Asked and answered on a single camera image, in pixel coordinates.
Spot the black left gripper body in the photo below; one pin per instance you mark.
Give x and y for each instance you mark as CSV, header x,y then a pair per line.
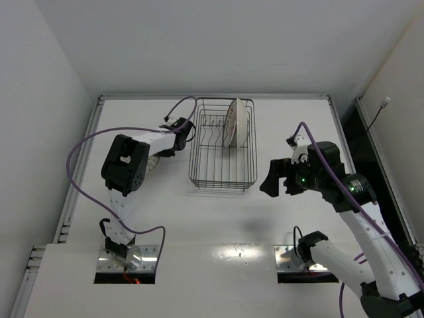
x,y
181,139

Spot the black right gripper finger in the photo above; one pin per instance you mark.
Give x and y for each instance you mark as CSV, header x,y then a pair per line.
x,y
271,185
279,165

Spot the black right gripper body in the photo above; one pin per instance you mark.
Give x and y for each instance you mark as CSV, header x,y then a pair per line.
x,y
288,181

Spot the white plate with sunburst print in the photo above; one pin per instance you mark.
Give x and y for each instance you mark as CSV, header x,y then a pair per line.
x,y
230,125

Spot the white floral bowl plate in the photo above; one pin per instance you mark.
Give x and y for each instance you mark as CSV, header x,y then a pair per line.
x,y
242,125

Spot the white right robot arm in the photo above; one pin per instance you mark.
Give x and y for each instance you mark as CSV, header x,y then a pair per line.
x,y
387,286

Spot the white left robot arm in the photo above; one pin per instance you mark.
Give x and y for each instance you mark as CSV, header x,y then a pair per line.
x,y
129,160

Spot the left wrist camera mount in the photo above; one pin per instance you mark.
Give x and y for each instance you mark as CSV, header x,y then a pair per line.
x,y
170,123

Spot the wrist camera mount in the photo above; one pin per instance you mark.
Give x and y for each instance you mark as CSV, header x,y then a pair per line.
x,y
299,145
170,123

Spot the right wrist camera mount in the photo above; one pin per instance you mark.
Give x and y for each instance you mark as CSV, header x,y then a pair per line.
x,y
299,145

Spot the grey wire dish rack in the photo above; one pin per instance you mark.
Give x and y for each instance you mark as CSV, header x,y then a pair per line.
x,y
213,167

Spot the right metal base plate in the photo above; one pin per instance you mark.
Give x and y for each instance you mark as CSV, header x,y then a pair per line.
x,y
288,263

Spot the metal base plate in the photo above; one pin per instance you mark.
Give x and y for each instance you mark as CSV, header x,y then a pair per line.
x,y
288,263
139,259

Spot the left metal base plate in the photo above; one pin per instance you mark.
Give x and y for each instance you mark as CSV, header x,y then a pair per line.
x,y
139,259

